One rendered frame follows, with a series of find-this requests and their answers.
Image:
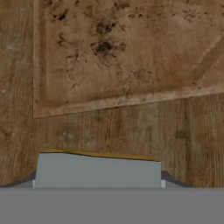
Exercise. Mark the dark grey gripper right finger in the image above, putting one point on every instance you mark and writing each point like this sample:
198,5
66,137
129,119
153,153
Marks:
170,180

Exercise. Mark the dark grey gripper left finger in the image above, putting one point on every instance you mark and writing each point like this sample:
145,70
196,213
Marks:
29,181

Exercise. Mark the grey sponge with yellow layer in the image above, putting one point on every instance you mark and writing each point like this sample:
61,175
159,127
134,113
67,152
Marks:
97,170

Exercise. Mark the stained wooden cutting board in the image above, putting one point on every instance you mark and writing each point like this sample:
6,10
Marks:
125,52

